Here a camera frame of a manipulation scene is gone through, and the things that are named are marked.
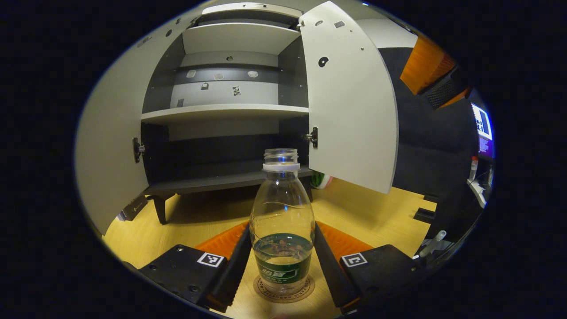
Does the computer monitor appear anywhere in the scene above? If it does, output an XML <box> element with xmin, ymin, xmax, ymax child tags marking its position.
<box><xmin>470</xmin><ymin>103</ymin><xmax>494</xmax><ymax>158</ymax></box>

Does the round brown coaster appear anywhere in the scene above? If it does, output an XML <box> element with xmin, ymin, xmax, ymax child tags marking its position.
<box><xmin>253</xmin><ymin>274</ymin><xmax>316</xmax><ymax>303</ymax></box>

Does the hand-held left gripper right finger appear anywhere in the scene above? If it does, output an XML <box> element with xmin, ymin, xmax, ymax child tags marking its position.
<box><xmin>314</xmin><ymin>221</ymin><xmax>428</xmax><ymax>314</ymax></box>

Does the clear plastic bottle green label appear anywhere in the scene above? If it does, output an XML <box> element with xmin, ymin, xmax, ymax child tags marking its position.
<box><xmin>249</xmin><ymin>148</ymin><xmax>316</xmax><ymax>284</ymax></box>

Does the small black box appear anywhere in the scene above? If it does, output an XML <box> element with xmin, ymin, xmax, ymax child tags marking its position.
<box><xmin>117</xmin><ymin>195</ymin><xmax>149</xmax><ymax>221</ymax></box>

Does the green and white packet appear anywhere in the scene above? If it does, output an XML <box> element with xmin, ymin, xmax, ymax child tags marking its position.
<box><xmin>310</xmin><ymin>172</ymin><xmax>333</xmax><ymax>190</ymax></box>

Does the black block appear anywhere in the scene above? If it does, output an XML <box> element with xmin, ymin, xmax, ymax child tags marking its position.
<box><xmin>414</xmin><ymin>207</ymin><xmax>437</xmax><ymax>223</ymax></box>

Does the white cabinet drawer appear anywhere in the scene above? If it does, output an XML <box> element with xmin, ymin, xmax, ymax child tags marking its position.
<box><xmin>202</xmin><ymin>2</ymin><xmax>304</xmax><ymax>18</ymax></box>

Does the white cabinet door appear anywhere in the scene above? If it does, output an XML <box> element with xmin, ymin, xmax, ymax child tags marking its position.
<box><xmin>299</xmin><ymin>1</ymin><xmax>399</xmax><ymax>194</ymax></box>
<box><xmin>74</xmin><ymin>18</ymin><xmax>195</xmax><ymax>235</ymax></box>

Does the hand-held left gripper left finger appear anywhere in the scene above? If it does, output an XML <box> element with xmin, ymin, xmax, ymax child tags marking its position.
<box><xmin>138</xmin><ymin>222</ymin><xmax>252</xmax><ymax>313</ymax></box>

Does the white and grey cabinet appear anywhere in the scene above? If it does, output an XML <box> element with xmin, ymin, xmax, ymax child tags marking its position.
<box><xmin>141</xmin><ymin>2</ymin><xmax>318</xmax><ymax>224</ymax></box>

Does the white plastic tool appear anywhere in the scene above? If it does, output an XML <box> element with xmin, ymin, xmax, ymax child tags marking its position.
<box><xmin>419</xmin><ymin>230</ymin><xmax>448</xmax><ymax>258</ymax></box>

